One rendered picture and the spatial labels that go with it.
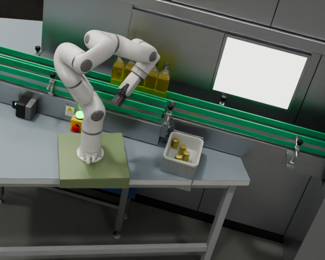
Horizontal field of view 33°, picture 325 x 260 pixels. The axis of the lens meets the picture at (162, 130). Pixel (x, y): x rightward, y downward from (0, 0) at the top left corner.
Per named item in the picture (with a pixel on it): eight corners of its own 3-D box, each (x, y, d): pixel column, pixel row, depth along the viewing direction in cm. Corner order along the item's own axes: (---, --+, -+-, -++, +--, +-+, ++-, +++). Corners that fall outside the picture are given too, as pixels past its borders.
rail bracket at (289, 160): (290, 163, 282) (305, 129, 269) (290, 184, 269) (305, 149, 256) (281, 161, 283) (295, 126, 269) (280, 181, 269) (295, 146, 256)
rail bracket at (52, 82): (55, 95, 277) (57, 72, 269) (50, 102, 271) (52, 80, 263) (48, 93, 277) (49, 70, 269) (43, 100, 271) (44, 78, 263)
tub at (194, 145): (200, 152, 281) (204, 139, 276) (194, 179, 263) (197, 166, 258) (168, 143, 282) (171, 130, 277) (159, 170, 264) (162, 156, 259)
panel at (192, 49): (289, 109, 287) (311, 53, 267) (289, 112, 284) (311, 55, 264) (124, 65, 292) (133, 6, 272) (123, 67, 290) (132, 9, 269)
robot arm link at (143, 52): (102, 49, 231) (138, 55, 246) (119, 61, 223) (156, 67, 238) (108, 30, 229) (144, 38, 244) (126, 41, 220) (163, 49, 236)
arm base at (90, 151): (104, 167, 249) (107, 142, 240) (76, 167, 247) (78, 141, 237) (103, 145, 261) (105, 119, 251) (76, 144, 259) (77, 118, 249)
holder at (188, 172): (201, 146, 286) (205, 135, 281) (193, 180, 264) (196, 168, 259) (169, 138, 287) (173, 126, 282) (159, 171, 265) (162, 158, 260)
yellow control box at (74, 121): (87, 126, 282) (88, 115, 277) (82, 134, 276) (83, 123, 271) (74, 123, 282) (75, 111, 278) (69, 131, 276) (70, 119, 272)
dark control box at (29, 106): (36, 112, 283) (37, 99, 278) (30, 120, 277) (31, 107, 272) (21, 108, 284) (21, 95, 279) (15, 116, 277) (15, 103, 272)
